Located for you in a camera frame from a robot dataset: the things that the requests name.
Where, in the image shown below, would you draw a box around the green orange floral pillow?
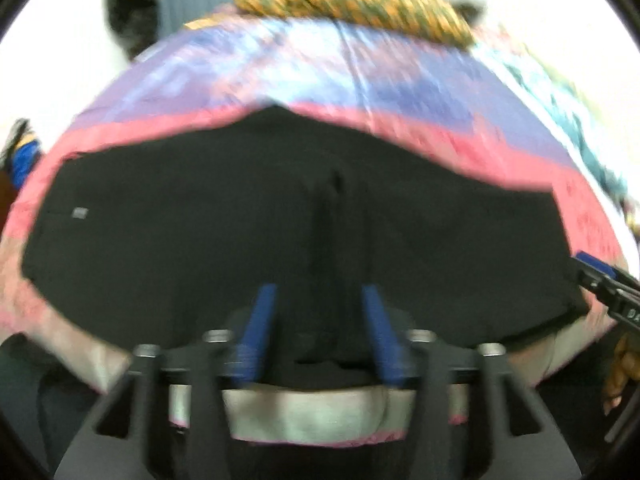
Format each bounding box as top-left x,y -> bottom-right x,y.
232,0 -> 475,50

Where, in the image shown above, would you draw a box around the dark hanging clothes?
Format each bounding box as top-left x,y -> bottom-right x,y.
104,0 -> 158,62

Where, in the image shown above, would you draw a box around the black pants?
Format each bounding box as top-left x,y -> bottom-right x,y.
22,107 -> 587,390

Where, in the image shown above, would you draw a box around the teal floral blanket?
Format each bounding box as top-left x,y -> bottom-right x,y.
474,34 -> 640,221

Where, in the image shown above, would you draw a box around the person's hand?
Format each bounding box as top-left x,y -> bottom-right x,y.
603,333 -> 640,414

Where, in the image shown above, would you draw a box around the grey knitted cloth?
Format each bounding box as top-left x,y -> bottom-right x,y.
447,0 -> 486,26

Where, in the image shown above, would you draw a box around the pile of clothes on cabinet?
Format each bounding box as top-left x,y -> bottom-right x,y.
1,118 -> 43,191

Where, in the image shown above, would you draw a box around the colourful satin bedspread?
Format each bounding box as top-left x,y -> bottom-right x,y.
0,3 -> 637,449

